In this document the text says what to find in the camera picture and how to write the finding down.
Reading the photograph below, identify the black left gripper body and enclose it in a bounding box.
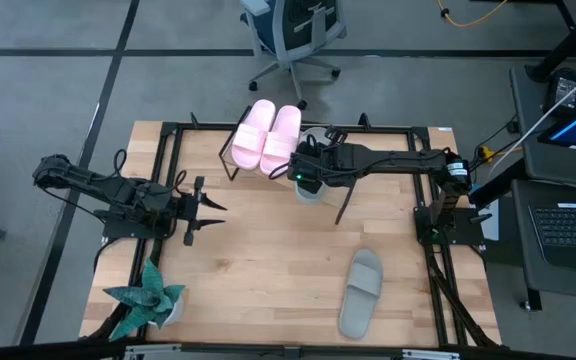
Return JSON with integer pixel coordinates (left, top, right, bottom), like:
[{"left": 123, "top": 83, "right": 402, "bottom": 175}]
[{"left": 177, "top": 175, "right": 209, "bottom": 247}]

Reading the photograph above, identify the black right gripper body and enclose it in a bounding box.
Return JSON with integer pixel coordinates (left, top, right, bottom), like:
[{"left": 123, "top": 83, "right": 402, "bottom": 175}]
[{"left": 287, "top": 134, "right": 345, "bottom": 194}]

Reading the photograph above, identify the grey foam slide sandal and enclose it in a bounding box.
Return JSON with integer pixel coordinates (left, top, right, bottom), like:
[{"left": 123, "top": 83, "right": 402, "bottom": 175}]
[
  {"left": 337, "top": 248, "right": 385, "bottom": 341},
  {"left": 294, "top": 126, "right": 337, "bottom": 204}
]

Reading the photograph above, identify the green plant in white pot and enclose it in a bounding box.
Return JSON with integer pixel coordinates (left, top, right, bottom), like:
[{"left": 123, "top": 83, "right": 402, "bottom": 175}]
[{"left": 102, "top": 258, "right": 188, "bottom": 343}]

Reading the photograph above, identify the grey mesh office chair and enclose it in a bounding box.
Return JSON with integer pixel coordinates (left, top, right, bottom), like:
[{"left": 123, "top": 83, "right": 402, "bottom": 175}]
[{"left": 239, "top": 0, "right": 348, "bottom": 111}]

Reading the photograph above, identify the yellow plug connector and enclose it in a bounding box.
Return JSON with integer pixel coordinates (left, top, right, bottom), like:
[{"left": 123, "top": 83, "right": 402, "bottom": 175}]
[{"left": 477, "top": 144, "right": 501, "bottom": 164}]

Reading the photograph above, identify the white paper sheet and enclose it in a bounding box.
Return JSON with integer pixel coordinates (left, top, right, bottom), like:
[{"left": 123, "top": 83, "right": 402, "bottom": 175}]
[{"left": 477, "top": 187, "right": 502, "bottom": 243}]

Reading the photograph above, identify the black power adapter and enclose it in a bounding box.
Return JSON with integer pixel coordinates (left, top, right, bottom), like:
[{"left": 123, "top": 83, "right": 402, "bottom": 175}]
[{"left": 542, "top": 66, "right": 576, "bottom": 119}]

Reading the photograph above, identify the black laptop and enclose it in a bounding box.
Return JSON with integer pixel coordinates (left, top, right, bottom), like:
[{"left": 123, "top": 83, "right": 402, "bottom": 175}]
[{"left": 527, "top": 201, "right": 576, "bottom": 275}]

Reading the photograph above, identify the black desk leg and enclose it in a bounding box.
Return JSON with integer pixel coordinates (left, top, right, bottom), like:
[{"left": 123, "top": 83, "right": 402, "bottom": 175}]
[{"left": 524, "top": 0, "right": 576, "bottom": 84}]

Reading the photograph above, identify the black side desk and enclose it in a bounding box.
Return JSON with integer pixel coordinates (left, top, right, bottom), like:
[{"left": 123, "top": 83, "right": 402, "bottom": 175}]
[{"left": 509, "top": 64, "right": 576, "bottom": 304}]

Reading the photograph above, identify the black aluminium table frame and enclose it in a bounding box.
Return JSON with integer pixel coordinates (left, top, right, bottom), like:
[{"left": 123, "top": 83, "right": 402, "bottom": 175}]
[{"left": 0, "top": 113, "right": 576, "bottom": 360}]

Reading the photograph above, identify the black cable bundle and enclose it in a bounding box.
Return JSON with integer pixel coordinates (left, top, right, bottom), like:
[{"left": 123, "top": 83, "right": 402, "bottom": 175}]
[{"left": 424, "top": 244, "right": 502, "bottom": 349}]

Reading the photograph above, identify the yellow cable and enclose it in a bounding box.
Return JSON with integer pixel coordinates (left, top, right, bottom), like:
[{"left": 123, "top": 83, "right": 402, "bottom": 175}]
[{"left": 435, "top": 0, "right": 510, "bottom": 29}]

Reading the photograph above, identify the white cable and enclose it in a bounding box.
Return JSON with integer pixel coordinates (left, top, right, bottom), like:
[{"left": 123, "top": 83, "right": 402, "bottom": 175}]
[{"left": 489, "top": 59, "right": 576, "bottom": 172}]

